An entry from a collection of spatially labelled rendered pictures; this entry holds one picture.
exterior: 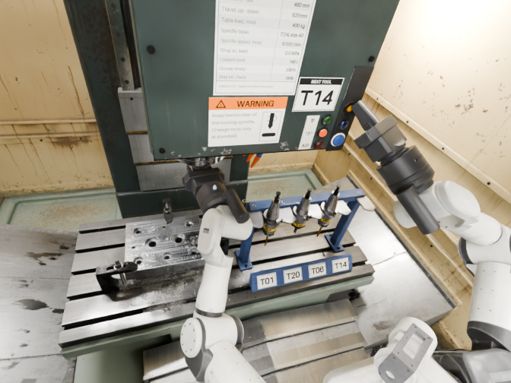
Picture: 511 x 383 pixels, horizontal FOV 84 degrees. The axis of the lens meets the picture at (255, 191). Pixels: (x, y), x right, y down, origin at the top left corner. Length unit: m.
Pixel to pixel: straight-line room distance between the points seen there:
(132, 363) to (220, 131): 1.04
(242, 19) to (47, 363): 1.30
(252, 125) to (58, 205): 1.62
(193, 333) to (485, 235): 0.67
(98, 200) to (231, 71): 1.58
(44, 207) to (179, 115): 1.60
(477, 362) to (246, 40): 0.72
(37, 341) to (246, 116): 1.18
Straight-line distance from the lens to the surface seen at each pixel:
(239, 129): 0.58
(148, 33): 0.50
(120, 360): 1.39
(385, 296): 1.51
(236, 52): 0.52
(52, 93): 1.72
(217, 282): 0.70
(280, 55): 0.55
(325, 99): 0.63
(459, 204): 0.65
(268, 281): 1.14
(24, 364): 1.42
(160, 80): 0.52
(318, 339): 1.32
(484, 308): 0.83
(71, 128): 1.80
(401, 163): 0.62
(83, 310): 1.19
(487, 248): 0.86
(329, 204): 1.02
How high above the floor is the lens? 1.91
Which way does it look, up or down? 42 degrees down
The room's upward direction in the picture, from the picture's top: 10 degrees clockwise
